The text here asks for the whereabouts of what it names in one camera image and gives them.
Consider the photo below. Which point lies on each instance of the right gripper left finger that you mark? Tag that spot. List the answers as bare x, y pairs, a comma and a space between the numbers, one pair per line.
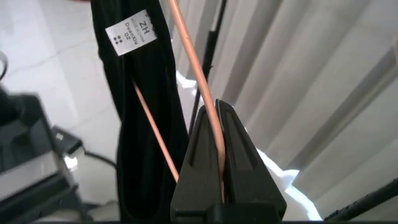
196, 174

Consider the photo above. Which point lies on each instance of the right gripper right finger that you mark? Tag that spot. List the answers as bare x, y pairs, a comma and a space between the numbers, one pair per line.
248, 177

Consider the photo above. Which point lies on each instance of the black T-shirt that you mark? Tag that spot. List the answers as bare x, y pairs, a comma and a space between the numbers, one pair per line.
149, 93

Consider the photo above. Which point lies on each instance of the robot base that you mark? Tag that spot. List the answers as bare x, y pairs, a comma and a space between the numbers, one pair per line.
28, 174

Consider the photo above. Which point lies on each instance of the black clothes rack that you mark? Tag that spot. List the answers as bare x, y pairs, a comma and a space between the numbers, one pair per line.
211, 46

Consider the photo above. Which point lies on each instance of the white curtain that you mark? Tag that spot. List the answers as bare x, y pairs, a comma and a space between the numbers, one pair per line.
280, 77

